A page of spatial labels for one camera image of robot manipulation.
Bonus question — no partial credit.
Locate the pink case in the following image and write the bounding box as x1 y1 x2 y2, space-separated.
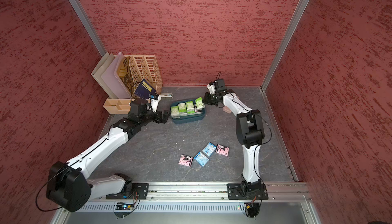
223 106 232 114

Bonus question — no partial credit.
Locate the aluminium front rail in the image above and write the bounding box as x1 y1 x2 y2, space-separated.
62 181 313 203

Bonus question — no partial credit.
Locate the corner aluminium profile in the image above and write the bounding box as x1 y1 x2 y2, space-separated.
68 0 106 56
261 0 310 92

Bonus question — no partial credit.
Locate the left circuit board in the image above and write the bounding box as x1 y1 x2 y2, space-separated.
115 202 135 211

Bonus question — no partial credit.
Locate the pink tissue pack bottom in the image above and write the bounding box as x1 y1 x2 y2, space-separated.
178 155 194 167

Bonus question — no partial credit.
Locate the blue tissue pack bottom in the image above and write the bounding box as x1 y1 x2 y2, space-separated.
194 151 209 167

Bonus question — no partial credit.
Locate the teal storage box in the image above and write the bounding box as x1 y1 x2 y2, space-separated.
170 99 206 124

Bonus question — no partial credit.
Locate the beige file organizer rack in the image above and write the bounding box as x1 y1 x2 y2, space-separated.
104 55 162 114

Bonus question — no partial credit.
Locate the green tissue pack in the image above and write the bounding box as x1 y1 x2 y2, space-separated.
185 100 195 115
195 97 205 110
170 106 180 119
178 102 188 117

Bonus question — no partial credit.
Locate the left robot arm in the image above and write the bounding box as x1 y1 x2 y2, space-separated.
45 98 170 212

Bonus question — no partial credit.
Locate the pink tissue pack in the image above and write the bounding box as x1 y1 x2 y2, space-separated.
215 144 230 157
178 155 194 167

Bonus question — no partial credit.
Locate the left corner aluminium profile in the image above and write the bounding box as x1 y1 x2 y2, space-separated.
68 0 106 56

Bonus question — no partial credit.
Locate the navy blue book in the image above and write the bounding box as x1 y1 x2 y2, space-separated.
134 79 157 100

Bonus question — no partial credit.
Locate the blue tissue pack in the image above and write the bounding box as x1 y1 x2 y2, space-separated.
194 151 209 167
202 142 217 158

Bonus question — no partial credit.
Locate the pink folder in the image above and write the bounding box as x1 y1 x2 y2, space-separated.
101 52 131 99

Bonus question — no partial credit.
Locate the right corner aluminium profile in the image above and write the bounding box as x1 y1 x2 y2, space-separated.
261 0 310 92

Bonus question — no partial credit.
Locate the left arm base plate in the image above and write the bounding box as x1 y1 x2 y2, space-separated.
106 183 149 200

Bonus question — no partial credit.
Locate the beige folder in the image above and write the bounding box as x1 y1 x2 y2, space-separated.
91 52 118 99

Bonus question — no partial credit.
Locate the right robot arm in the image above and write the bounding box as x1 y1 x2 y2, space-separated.
203 79 265 198

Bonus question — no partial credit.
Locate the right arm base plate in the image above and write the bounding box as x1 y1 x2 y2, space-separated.
227 183 269 200

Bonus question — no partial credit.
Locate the gold patterned book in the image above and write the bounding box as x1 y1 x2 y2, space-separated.
117 56 134 95

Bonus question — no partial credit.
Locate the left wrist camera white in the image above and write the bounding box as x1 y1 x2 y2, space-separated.
150 94 161 113

